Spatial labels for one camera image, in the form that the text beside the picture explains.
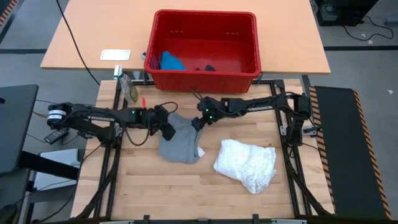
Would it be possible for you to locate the long black cable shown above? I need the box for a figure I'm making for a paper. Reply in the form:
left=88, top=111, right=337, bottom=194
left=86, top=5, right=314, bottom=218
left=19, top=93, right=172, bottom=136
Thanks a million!
left=55, top=0, right=101, bottom=86

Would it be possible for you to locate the white flat box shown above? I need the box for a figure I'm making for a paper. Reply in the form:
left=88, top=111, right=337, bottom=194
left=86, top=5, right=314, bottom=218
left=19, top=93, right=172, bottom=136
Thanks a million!
left=32, top=148, right=82, bottom=190

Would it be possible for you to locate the bright blue garment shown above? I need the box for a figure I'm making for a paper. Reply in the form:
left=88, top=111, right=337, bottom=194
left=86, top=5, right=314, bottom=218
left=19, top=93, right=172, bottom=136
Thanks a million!
left=160, top=50, right=187, bottom=71

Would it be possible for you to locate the small clear plastic bag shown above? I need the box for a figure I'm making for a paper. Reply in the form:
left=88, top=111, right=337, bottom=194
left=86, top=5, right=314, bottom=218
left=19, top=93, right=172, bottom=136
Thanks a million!
left=113, top=64, right=139, bottom=104

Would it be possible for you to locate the black equipment box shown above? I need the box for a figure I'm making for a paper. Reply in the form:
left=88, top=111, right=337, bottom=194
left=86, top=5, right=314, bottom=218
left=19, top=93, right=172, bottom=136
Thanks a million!
left=313, top=0, right=380, bottom=27

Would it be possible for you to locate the grey garment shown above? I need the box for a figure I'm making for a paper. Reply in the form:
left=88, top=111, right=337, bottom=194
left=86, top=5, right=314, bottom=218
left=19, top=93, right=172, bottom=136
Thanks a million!
left=158, top=111, right=206, bottom=165

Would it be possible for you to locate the thin black floor cable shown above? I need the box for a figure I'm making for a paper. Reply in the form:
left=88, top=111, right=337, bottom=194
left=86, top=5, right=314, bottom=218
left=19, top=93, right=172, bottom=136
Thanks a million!
left=341, top=15, right=394, bottom=42

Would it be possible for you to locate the black stand bar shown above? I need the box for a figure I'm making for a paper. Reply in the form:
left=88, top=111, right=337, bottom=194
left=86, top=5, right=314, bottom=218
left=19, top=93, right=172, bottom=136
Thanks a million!
left=18, top=151, right=80, bottom=180

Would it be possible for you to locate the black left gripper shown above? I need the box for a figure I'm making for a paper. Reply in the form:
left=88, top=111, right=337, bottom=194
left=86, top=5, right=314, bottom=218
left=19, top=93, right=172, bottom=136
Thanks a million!
left=145, top=105, right=177, bottom=141

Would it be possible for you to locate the black aluminium rig frame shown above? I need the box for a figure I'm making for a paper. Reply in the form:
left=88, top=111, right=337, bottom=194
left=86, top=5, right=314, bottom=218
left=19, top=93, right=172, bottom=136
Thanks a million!
left=74, top=79, right=335, bottom=224

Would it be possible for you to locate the white lace garment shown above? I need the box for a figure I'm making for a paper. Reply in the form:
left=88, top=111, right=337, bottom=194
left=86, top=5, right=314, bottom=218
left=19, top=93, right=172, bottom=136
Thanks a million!
left=213, top=139, right=277, bottom=195

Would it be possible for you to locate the black mat with hazard stripes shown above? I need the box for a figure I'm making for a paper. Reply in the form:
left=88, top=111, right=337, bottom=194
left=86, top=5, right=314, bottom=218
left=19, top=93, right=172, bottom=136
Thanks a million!
left=309, top=85, right=393, bottom=220
left=0, top=0, right=20, bottom=27

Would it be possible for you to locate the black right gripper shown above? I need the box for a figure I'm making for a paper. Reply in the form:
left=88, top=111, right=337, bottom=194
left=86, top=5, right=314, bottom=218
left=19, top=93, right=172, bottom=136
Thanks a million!
left=192, top=96, right=224, bottom=131

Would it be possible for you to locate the red plastic laundry basket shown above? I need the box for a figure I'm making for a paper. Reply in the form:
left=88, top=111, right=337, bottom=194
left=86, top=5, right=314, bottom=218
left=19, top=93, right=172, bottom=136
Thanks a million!
left=144, top=9, right=261, bottom=94

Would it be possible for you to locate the black power adapter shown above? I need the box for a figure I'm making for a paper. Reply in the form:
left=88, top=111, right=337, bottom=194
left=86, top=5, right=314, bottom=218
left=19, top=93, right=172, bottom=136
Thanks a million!
left=44, top=127, right=70, bottom=145

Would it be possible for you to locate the white rectangular card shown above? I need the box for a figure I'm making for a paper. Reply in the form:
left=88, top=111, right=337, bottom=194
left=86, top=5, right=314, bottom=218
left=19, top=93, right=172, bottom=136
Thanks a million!
left=99, top=49, right=131, bottom=62

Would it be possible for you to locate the black monitor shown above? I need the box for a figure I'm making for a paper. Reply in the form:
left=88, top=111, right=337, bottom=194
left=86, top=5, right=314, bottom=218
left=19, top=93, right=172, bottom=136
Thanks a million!
left=0, top=83, right=40, bottom=175

